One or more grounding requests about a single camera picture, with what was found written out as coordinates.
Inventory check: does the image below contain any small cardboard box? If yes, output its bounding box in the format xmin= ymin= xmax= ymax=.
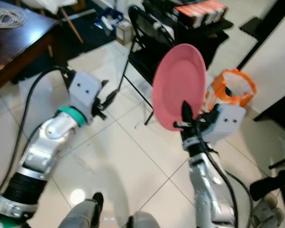
xmin=115 ymin=20 xmax=134 ymax=46

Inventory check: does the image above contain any white coiled cable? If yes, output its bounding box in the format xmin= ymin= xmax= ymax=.
xmin=0 ymin=7 xmax=25 ymax=29

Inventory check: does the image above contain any robot leg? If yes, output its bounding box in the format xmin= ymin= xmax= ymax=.
xmin=126 ymin=211 xmax=160 ymax=228
xmin=58 ymin=192 xmax=98 ymax=228

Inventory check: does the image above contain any pink plate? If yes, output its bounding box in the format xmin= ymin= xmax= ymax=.
xmin=152 ymin=44 xmax=207 ymax=131

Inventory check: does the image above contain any dark wooden table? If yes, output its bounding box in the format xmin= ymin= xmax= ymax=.
xmin=0 ymin=0 xmax=67 ymax=95

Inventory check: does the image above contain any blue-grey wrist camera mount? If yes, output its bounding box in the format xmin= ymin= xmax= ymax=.
xmin=69 ymin=71 xmax=105 ymax=125
xmin=202 ymin=104 xmax=246 ymax=143

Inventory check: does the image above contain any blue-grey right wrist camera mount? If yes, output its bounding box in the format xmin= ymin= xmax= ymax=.
xmin=202 ymin=104 xmax=246 ymax=143

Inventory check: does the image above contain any wooden stick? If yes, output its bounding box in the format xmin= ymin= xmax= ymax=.
xmin=59 ymin=7 xmax=84 ymax=43

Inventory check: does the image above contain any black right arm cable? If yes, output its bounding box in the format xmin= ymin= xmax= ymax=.
xmin=202 ymin=135 xmax=255 ymax=228

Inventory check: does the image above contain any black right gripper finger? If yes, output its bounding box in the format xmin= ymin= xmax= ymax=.
xmin=176 ymin=101 xmax=195 ymax=129

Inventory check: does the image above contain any robot left leg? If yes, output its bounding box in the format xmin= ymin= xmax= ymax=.
xmin=58 ymin=192 xmax=98 ymax=228

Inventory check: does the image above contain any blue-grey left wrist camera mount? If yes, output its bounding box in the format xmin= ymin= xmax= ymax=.
xmin=69 ymin=71 xmax=105 ymax=125

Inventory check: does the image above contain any person foot black sock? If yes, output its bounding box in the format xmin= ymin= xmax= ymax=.
xmin=249 ymin=166 xmax=285 ymax=200

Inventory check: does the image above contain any blue white object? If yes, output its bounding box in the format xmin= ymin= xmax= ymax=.
xmin=100 ymin=9 xmax=124 ymax=30

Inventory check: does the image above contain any red white box pack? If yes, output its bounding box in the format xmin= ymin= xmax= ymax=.
xmin=173 ymin=0 xmax=228 ymax=27

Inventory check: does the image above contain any white cloth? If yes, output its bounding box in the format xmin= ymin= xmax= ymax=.
xmin=36 ymin=0 xmax=74 ymax=14

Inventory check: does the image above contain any black folding chair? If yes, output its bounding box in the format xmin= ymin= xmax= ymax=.
xmin=121 ymin=5 xmax=233 ymax=125

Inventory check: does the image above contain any robot right leg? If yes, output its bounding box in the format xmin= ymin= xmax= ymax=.
xmin=126 ymin=211 xmax=160 ymax=228

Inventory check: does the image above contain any grey floor slipper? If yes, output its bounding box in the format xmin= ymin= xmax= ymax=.
xmin=252 ymin=195 xmax=285 ymax=228

